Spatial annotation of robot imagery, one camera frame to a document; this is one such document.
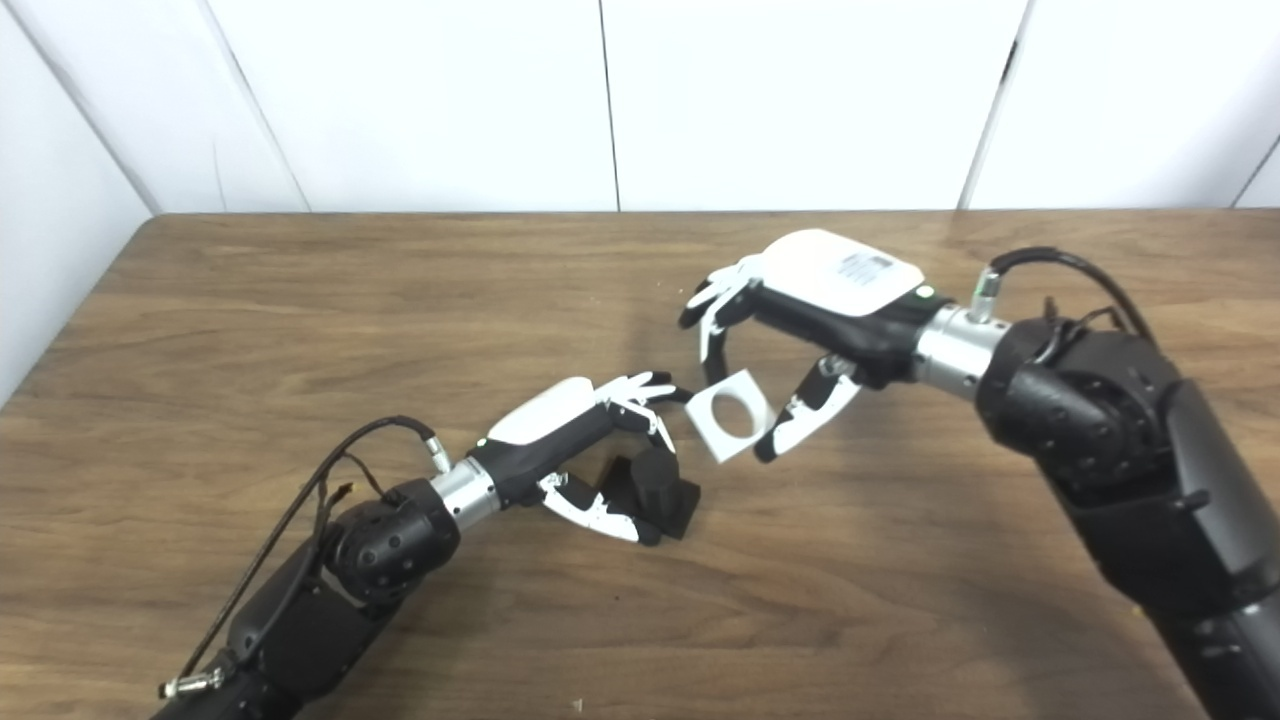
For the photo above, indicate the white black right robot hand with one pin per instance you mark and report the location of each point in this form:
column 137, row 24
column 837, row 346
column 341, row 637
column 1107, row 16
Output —
column 830, row 290

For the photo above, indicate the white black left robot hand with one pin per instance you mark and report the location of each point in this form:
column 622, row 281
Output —
column 545, row 425

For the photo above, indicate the black peg with square base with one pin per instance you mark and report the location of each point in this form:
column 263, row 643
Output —
column 660, row 490

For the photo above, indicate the white square piece with hole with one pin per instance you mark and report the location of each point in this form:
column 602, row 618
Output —
column 715, row 440

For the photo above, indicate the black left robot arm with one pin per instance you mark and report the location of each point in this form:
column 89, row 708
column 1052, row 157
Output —
column 385, row 550

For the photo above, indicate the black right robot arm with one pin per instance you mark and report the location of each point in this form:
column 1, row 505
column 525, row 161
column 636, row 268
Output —
column 1120, row 440

